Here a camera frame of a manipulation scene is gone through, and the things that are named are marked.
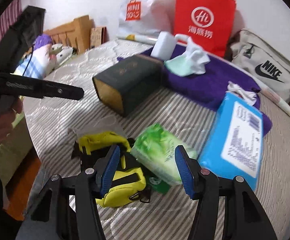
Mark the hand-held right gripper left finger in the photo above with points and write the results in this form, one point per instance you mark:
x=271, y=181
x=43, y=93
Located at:
x=109, y=170

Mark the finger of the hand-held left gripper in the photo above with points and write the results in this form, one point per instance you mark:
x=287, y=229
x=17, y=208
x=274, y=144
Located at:
x=64, y=91

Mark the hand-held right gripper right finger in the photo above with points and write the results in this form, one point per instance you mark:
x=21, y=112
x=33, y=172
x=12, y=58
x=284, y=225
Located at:
x=185, y=172

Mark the green patterned tissue pack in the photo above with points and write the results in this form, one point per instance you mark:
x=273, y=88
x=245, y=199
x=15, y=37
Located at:
x=160, y=152

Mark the purple plush storage tray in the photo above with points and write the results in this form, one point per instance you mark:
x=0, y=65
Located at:
x=197, y=85

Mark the white cloth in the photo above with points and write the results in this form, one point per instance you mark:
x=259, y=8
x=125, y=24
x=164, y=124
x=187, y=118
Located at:
x=245, y=92

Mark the white foam block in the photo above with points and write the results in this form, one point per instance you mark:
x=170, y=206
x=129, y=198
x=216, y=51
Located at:
x=162, y=45

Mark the green sachet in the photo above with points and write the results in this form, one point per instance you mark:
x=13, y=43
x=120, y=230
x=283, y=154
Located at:
x=160, y=186

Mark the striped grey mattress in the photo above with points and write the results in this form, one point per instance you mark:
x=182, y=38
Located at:
x=72, y=62

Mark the plush toys on bed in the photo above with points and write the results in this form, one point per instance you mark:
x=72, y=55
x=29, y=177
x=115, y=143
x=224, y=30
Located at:
x=39, y=52

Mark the blue tissue pack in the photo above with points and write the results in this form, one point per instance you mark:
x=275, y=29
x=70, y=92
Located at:
x=235, y=140

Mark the wooden headboard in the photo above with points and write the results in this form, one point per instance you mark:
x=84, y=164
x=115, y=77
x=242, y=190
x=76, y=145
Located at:
x=77, y=30

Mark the brown cardboard box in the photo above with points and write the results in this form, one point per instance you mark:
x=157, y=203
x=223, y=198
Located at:
x=98, y=36

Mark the olive green bedsheet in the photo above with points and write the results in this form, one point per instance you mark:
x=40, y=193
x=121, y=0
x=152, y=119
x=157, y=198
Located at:
x=14, y=152

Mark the dark green tin box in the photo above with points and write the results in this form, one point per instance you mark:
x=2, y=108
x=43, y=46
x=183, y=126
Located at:
x=129, y=80

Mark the white plastic shopping bag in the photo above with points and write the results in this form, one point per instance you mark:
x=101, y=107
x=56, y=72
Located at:
x=150, y=7

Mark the white paper roll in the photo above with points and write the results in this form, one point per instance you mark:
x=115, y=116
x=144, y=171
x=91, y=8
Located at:
x=280, y=100

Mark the grey waist bag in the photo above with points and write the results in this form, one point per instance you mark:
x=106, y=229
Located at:
x=260, y=60

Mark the red paper bag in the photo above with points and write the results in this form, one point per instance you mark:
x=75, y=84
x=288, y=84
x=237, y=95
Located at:
x=202, y=17

